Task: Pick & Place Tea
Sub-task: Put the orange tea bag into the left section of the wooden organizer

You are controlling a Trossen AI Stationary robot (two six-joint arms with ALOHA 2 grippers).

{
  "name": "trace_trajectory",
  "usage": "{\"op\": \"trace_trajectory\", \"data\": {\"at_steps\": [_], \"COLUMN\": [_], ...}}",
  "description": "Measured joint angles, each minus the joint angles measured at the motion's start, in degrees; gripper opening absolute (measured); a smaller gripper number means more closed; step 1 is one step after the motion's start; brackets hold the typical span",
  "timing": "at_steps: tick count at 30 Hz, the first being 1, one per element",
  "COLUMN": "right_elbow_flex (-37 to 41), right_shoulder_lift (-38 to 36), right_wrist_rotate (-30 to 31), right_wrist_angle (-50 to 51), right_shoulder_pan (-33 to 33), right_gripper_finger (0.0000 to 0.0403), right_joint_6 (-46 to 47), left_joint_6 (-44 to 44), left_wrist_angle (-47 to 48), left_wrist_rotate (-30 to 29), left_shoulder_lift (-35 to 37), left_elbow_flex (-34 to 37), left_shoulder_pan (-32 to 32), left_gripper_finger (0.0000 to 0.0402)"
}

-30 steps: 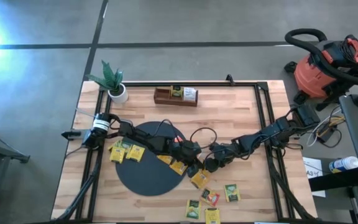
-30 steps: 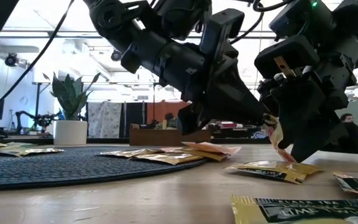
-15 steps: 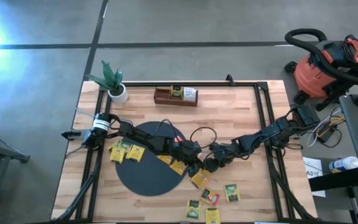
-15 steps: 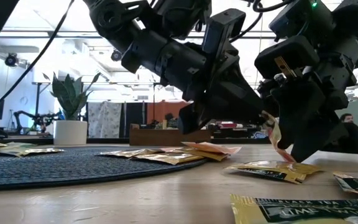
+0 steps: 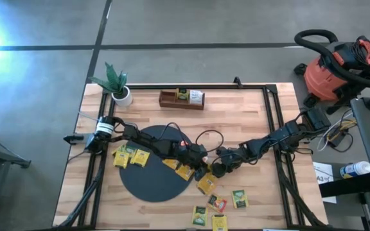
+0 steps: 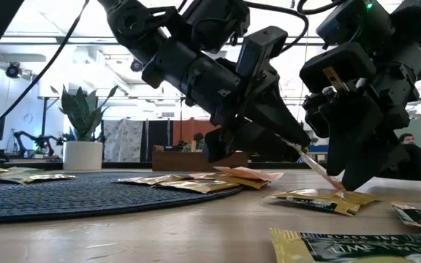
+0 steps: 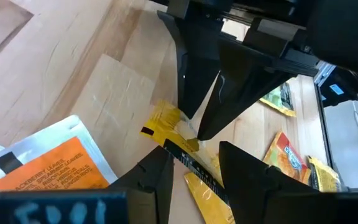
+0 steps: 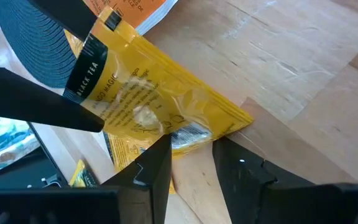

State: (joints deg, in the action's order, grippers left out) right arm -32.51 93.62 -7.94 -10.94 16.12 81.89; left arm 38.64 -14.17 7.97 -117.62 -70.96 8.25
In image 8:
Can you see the teal white patterned cloth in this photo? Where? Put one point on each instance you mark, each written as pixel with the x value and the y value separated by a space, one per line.
pixel 5 146

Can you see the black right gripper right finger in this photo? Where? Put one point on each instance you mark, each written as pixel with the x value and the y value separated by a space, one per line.
pixel 241 174

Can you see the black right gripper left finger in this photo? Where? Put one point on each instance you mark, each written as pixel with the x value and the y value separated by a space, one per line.
pixel 148 180

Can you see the orange white tea packet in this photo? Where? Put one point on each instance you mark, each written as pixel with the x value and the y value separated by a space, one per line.
pixel 135 12

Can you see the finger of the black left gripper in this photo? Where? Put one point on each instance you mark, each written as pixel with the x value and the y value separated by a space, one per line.
pixel 67 15
pixel 42 99

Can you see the round dark woven placemat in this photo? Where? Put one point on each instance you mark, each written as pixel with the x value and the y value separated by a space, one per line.
pixel 36 46

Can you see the yellow tea packet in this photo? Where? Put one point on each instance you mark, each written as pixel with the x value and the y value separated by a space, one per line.
pixel 81 177

